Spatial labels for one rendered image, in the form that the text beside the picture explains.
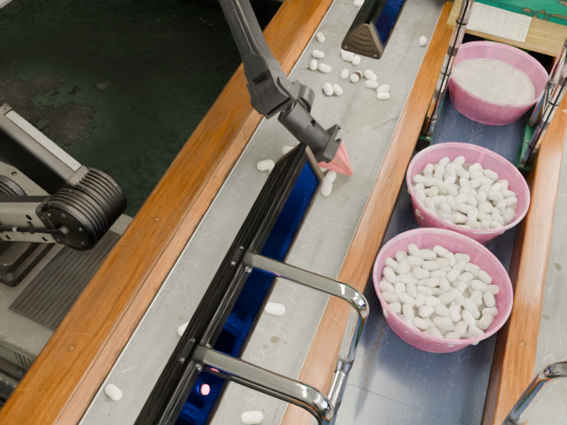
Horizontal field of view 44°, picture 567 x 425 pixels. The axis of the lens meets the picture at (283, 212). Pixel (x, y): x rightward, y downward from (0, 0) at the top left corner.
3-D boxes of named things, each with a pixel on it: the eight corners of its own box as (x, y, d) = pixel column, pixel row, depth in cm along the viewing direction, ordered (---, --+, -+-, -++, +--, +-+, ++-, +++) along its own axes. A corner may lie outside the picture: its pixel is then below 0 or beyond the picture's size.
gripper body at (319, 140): (343, 128, 151) (320, 104, 149) (330, 159, 145) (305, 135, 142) (322, 140, 156) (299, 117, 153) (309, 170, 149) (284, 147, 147)
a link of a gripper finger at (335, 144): (364, 161, 152) (336, 131, 149) (356, 183, 148) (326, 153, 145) (342, 173, 157) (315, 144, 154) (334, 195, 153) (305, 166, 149)
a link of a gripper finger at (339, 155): (368, 154, 154) (339, 125, 151) (359, 175, 149) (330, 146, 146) (346, 165, 159) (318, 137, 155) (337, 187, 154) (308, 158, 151)
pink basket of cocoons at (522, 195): (407, 258, 149) (417, 228, 142) (391, 169, 166) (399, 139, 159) (528, 261, 151) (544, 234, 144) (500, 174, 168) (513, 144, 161)
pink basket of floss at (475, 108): (472, 142, 175) (483, 114, 168) (418, 78, 191) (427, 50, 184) (557, 122, 183) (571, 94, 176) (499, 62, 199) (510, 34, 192)
